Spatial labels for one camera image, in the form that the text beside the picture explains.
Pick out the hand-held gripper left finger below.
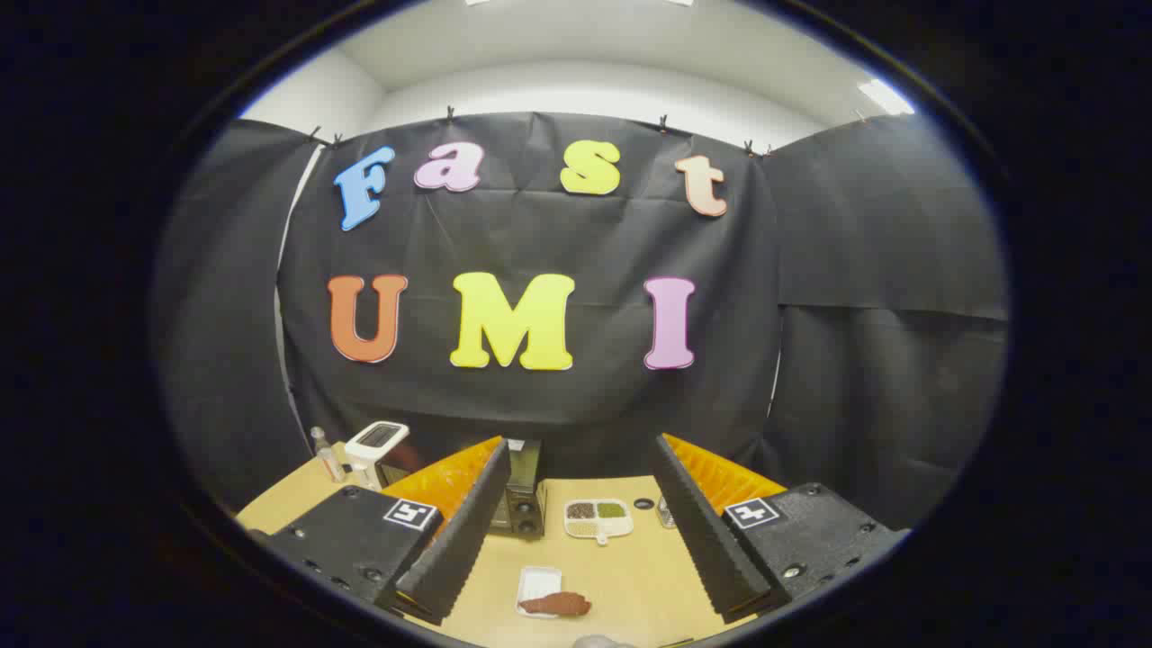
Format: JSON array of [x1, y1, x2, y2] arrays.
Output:
[[267, 436, 512, 626]]

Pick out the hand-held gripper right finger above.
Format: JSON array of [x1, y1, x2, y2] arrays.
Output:
[[652, 433, 910, 624]]

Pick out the black toaster oven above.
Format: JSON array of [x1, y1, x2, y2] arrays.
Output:
[[378, 438, 546, 539]]

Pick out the reddish brown meat piece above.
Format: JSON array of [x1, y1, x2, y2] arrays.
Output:
[[519, 591, 592, 617]]

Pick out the white bread toaster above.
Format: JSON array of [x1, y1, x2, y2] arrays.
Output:
[[345, 421, 410, 491]]

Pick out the white plastic tray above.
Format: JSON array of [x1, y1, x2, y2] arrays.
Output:
[[516, 566, 563, 618]]

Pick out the white divided grain dish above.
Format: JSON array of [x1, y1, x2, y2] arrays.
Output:
[[564, 499, 634, 547]]

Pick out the clear bottle with orange label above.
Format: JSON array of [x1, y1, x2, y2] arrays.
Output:
[[310, 427, 347, 484]]

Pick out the ceiling light panel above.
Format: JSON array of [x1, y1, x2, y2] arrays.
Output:
[[858, 79, 915, 116]]

